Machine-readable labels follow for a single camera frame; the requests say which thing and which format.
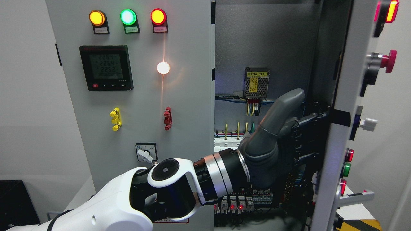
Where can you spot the green indicator lamp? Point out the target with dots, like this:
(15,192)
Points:
(129,21)

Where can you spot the yellow terminal post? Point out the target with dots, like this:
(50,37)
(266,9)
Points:
(116,119)

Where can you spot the yellow indicator lamp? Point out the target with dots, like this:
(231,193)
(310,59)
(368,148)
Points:
(99,22)

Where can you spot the white socket breaker row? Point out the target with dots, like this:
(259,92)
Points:
(220,143)

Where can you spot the black digital power meter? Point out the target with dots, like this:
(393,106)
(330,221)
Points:
(107,68)

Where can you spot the lower relay terminal row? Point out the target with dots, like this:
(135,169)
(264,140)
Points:
(245,200)

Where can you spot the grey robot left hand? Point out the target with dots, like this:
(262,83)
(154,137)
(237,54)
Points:
(291,134)

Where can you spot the red terminal post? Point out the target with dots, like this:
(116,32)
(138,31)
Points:
(168,118)

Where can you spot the white rotary selector switch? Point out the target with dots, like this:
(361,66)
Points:
(146,152)

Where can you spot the metal mesh power supply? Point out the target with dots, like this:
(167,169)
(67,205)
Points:
(256,82)

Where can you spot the red emergency stop button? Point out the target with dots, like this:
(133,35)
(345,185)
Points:
(382,61)

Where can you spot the silver door handle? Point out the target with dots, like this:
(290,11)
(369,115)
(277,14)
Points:
(351,199)

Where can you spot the white knob selector switch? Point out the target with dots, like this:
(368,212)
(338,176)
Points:
(367,124)

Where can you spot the grey cabinet door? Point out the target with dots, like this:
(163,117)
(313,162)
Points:
(171,69)
(348,33)

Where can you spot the red indicator lamp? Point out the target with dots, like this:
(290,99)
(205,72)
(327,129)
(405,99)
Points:
(159,21)

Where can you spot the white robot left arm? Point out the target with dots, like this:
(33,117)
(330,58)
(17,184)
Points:
(173,188)

